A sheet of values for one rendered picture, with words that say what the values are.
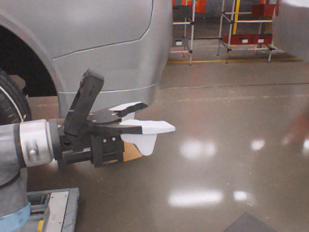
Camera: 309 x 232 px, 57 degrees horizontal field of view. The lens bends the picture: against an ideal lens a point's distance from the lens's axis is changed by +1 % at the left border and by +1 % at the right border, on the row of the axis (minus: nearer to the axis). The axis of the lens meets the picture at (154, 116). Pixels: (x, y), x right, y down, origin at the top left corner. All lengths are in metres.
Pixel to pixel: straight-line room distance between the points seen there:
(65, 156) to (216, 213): 1.69
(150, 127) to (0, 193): 0.26
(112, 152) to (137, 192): 1.73
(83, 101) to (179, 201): 1.75
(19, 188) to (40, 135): 0.11
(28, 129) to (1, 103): 0.86
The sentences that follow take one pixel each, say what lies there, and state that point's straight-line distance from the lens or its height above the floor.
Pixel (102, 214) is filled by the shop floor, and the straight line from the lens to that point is 2.10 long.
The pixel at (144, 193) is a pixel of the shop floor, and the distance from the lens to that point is 2.21.
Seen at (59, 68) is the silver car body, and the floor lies 1.03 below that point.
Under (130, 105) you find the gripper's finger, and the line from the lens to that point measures 0.57.
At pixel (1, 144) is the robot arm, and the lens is 0.49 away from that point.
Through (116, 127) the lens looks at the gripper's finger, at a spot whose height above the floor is 1.25.
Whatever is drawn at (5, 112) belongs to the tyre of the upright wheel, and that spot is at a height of 0.95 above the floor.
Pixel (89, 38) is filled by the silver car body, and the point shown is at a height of 1.18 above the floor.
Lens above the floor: 1.47
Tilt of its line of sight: 26 degrees down
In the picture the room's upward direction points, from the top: straight up
